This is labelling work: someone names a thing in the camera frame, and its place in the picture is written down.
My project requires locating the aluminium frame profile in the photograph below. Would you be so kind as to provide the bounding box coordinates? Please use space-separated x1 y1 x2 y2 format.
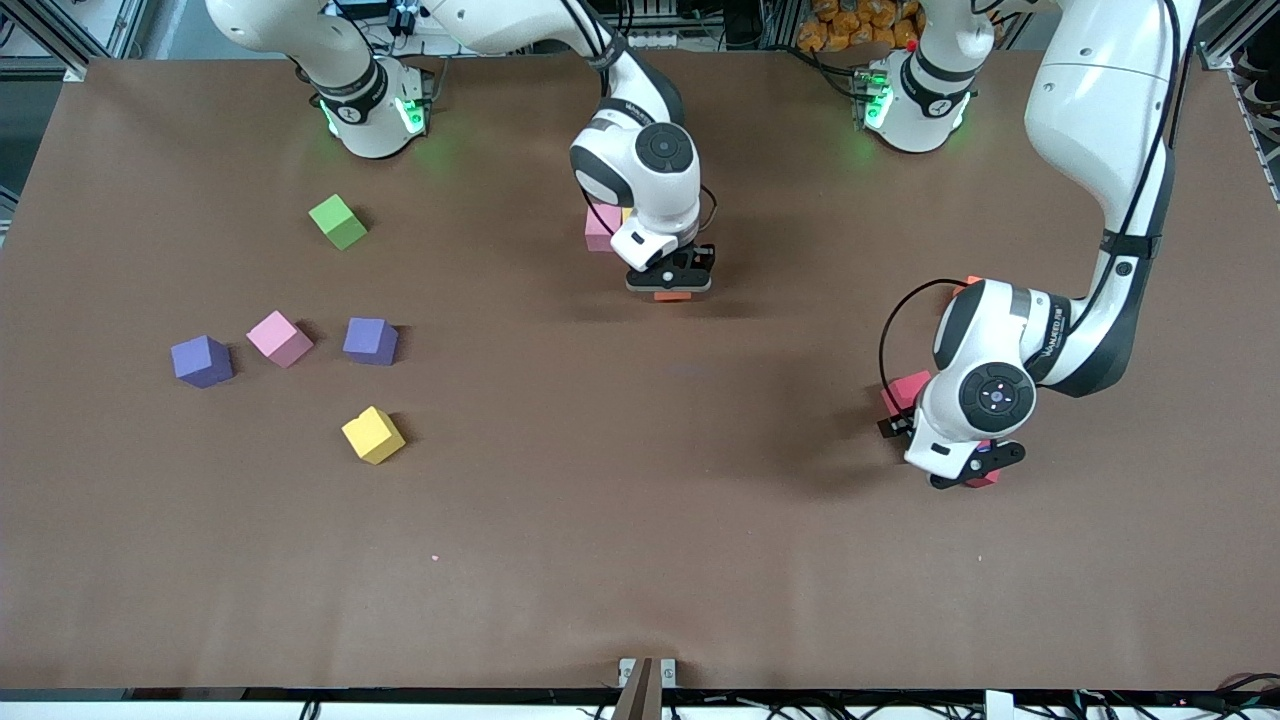
1195 0 1280 71
0 0 151 83

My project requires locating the pink foam block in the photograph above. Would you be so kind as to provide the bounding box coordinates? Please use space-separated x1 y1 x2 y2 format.
246 310 315 369
585 203 626 253

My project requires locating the green foam block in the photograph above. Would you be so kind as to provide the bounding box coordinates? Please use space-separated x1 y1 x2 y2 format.
308 194 369 251

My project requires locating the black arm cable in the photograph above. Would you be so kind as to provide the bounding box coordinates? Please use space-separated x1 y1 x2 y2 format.
555 0 719 247
879 0 1186 416

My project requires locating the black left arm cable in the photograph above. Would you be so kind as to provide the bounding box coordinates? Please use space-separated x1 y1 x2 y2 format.
879 0 1186 416

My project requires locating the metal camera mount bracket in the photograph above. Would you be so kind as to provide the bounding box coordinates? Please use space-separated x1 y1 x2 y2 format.
612 657 677 720

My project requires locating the purple foam block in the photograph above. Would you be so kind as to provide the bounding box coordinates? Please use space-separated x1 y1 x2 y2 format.
342 317 400 367
170 335 234 390

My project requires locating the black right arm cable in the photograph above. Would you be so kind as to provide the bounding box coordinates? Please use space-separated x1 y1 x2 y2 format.
555 0 719 247

